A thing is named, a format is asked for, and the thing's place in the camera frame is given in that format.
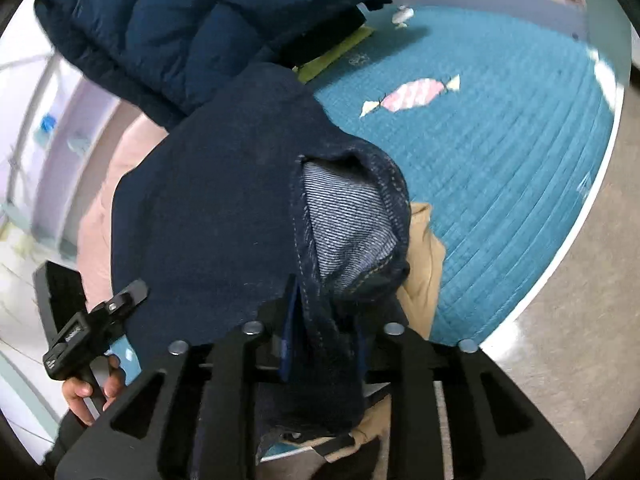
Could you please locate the pink quilt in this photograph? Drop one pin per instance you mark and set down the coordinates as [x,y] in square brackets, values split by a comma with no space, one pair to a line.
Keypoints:
[100,220]

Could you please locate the navy and yellow puffer jacket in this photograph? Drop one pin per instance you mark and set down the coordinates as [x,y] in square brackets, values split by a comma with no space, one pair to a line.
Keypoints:
[200,20]

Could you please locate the lilac wall shelf unit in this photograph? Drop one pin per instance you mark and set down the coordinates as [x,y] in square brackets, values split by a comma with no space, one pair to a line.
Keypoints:
[75,170]

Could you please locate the small blue box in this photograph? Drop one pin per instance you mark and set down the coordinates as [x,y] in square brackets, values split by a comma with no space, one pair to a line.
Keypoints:
[48,123]

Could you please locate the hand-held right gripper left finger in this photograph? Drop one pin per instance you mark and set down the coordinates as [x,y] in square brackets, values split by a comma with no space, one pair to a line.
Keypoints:
[287,355]

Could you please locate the person's left forearm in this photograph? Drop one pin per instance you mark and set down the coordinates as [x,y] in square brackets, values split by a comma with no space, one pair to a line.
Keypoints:
[65,440]

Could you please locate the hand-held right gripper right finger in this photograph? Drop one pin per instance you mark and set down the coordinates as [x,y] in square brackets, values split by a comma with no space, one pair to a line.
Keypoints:
[400,360]

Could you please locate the yellow-green flat item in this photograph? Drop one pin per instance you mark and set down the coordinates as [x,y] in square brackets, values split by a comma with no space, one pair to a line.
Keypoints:
[340,52]

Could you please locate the person's left hand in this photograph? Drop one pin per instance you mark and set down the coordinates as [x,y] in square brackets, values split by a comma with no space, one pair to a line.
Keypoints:
[80,390]

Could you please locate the teal quilted bed mat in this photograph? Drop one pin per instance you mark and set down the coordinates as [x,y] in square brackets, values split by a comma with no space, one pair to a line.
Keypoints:
[500,160]

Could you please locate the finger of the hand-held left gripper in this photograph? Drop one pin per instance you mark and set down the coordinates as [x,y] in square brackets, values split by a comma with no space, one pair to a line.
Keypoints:
[125,297]

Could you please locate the dark denim jacket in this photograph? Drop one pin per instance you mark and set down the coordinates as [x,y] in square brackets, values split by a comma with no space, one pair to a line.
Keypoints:
[210,210]

